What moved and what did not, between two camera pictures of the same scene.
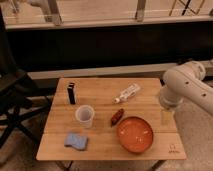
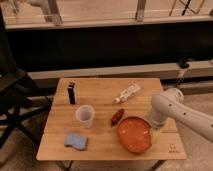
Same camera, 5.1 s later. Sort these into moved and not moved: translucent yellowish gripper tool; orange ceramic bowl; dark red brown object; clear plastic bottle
Moved: translucent yellowish gripper tool
Not moved: orange ceramic bowl; dark red brown object; clear plastic bottle
